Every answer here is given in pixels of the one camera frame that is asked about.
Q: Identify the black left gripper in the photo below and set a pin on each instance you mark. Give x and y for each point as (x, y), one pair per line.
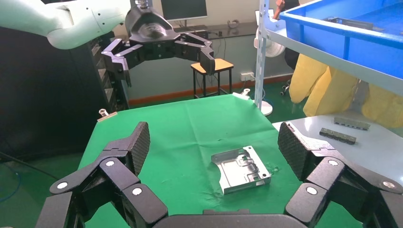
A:
(151, 28)

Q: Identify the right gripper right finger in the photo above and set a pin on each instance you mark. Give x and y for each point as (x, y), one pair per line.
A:
(327, 182)

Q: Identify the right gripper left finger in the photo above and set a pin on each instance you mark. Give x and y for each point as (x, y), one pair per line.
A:
(119, 185)

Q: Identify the stamped sheet metal bracket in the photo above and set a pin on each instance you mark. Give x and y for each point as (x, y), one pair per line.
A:
(349, 22)
(239, 171)

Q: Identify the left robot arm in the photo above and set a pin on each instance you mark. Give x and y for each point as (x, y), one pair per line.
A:
(63, 19)

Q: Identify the grey metal connector strip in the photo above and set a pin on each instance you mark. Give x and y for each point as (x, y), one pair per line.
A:
(337, 136)
(351, 123)

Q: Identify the black computer monitor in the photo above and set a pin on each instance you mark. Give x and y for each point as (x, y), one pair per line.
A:
(184, 8)

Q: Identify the wooden stool black legs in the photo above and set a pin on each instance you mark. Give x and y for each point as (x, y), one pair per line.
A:
(220, 64)

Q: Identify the black office desk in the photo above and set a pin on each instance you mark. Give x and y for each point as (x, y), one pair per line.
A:
(226, 31)

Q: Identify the silver binder clip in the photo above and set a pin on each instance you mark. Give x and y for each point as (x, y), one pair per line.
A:
(107, 117)
(240, 95)

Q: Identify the white metal shelf rack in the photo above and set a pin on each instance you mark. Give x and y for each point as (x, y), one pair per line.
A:
(260, 63)

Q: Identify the black office chair base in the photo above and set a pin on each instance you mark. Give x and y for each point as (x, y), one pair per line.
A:
(285, 90)

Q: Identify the white floor fan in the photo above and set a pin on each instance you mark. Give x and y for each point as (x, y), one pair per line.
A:
(275, 47)

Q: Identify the person in dark clothes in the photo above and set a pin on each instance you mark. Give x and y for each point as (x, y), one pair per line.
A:
(291, 4)

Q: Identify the blue plastic bin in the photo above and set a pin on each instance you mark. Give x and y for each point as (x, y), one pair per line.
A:
(371, 53)

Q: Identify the white wall power outlet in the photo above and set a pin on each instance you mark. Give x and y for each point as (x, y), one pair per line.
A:
(247, 76)

